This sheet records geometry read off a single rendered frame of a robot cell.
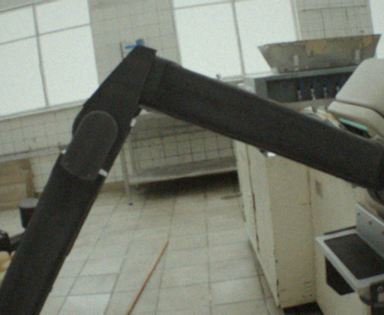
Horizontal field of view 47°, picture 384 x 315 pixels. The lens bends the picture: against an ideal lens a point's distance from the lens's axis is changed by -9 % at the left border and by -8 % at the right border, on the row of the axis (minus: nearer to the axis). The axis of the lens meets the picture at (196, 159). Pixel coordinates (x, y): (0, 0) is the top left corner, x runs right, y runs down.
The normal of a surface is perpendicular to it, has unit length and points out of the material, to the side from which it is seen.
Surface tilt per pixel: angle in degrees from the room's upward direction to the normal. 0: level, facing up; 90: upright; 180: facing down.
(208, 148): 90
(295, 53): 115
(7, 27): 90
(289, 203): 90
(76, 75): 90
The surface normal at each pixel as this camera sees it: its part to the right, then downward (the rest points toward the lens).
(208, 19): 0.00, 0.19
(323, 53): 0.10, 0.58
